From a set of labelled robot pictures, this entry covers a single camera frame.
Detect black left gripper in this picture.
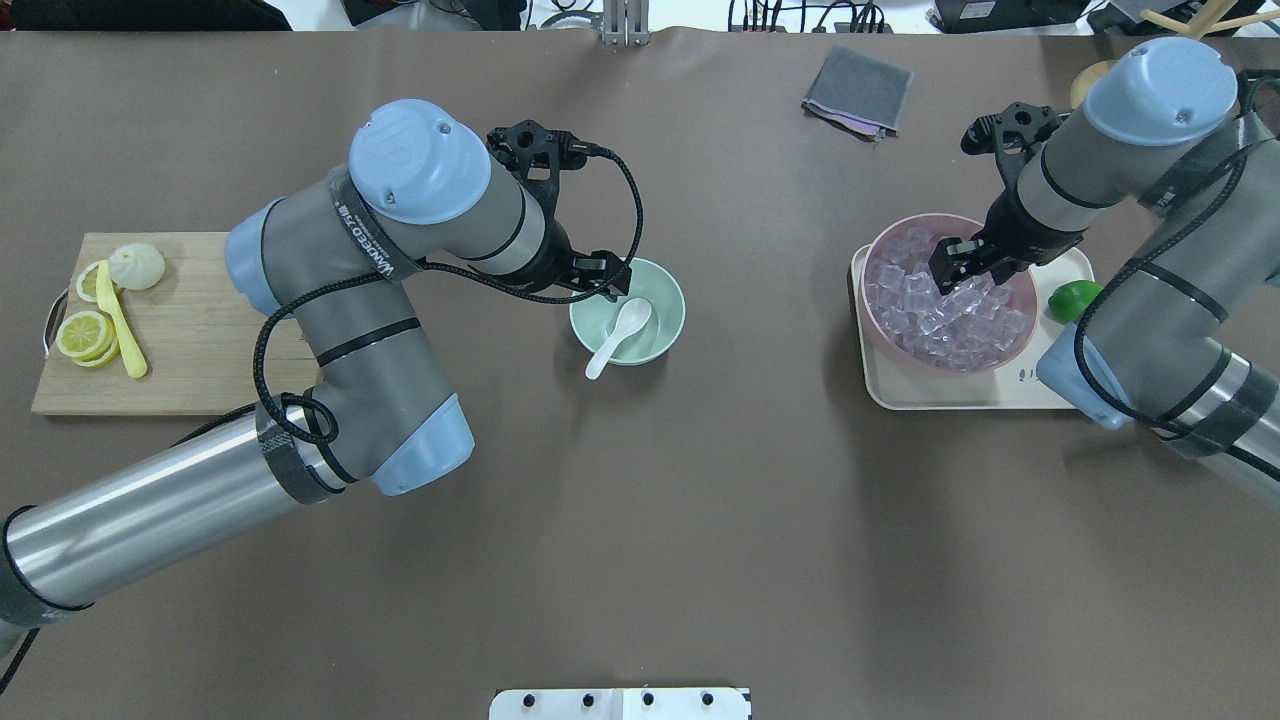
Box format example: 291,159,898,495
486,120,632,302

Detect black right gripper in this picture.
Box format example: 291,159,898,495
928,102,1083,297

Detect white ceramic spoon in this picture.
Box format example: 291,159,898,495
584,299,653,380

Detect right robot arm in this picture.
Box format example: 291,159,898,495
929,36,1279,507

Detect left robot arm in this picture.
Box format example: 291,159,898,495
3,99,631,653

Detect mint green bowl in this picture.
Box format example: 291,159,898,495
570,258,686,366

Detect pink bowl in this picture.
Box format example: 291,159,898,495
860,213,1041,377

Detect pile of ice cubes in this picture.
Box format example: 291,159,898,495
867,228,1033,372

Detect green lime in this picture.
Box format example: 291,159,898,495
1047,279,1103,325

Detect cream plastic tray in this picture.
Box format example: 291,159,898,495
851,246,1094,410

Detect grey folded cloth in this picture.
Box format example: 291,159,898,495
801,46,915,142

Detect wooden mug tree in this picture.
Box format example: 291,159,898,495
1069,0,1280,111

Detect wooden cutting board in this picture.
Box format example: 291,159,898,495
31,232,264,416

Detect yellow plastic knife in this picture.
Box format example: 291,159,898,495
95,261,148,379

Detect lemon slices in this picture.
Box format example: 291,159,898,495
54,260,120,368

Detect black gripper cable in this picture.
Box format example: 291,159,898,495
1074,70,1280,441

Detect aluminium frame post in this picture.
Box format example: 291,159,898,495
600,0,652,47

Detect white camera pillar base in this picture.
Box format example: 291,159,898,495
488,685,754,719

